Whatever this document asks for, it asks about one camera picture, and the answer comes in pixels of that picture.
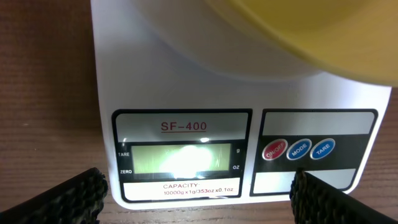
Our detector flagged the yellow bowl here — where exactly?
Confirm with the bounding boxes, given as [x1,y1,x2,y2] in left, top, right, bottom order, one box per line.
[207,0,397,86]

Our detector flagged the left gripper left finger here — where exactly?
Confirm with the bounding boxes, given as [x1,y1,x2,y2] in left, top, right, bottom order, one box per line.
[1,167,108,224]

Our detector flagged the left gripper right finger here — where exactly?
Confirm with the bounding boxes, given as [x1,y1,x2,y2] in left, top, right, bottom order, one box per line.
[289,168,397,224]

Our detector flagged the white digital kitchen scale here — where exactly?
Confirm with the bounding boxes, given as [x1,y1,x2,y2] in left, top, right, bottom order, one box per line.
[91,1,392,210]

